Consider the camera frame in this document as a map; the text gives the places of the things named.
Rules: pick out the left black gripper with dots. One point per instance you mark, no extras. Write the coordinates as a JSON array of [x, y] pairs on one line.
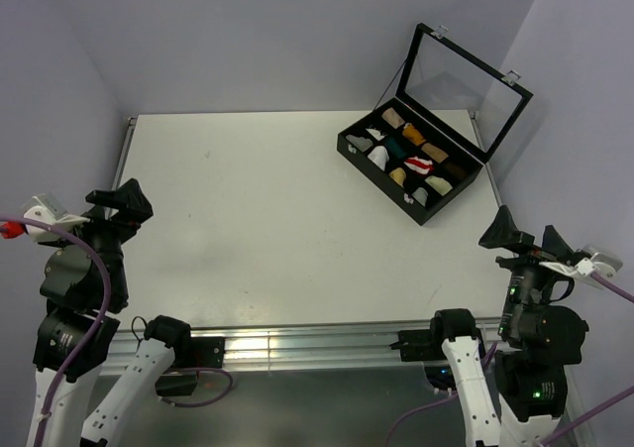
[[130, 216]]

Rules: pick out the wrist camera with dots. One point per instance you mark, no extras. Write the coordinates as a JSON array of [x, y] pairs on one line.
[[46, 209], [590, 260]]

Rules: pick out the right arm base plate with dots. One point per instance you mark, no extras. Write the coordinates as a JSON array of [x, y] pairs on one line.
[[425, 345]]

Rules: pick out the beige rolled sock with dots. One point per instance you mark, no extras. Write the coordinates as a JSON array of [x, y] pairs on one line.
[[391, 117]]

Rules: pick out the black compartment box with lid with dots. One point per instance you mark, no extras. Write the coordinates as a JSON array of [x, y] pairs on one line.
[[460, 103]]

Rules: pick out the orange rolled sock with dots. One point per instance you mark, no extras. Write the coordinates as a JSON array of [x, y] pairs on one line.
[[413, 135]]

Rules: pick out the mustard yellow sock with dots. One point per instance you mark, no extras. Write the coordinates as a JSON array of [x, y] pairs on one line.
[[399, 176]]

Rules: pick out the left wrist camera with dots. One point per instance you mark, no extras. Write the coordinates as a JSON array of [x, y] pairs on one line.
[[46, 209]]

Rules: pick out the red white striped sock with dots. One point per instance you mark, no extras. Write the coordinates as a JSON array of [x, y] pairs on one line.
[[418, 165]]

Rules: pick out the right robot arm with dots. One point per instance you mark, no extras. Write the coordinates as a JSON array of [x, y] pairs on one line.
[[543, 337]]

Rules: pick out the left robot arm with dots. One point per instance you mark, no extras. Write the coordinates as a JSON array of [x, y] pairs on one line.
[[85, 288]]

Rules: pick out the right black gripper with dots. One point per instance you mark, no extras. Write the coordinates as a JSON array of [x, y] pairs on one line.
[[503, 230]]

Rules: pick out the white black rolled sock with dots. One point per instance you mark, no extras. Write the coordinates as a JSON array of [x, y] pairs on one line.
[[376, 133]]

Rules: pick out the brown rolled sock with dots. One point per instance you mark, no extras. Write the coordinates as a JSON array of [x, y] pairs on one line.
[[456, 171]]

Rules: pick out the grey white rolled sock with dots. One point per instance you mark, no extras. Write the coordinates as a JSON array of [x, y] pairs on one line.
[[360, 143]]

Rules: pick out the teal rolled sock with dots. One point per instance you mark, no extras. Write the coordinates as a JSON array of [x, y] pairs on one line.
[[395, 149]]

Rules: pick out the cream rolled sock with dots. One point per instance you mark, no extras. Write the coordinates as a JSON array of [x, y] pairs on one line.
[[439, 184]]

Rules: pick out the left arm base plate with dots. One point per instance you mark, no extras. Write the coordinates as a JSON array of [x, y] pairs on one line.
[[201, 352]]

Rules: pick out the aluminium frame rail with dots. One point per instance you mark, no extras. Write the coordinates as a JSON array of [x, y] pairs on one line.
[[310, 347]]

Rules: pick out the tan rolled sock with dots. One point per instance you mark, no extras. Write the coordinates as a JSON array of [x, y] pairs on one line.
[[435, 153]]

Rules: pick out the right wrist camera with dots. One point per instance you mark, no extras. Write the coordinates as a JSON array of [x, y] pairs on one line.
[[590, 260]]

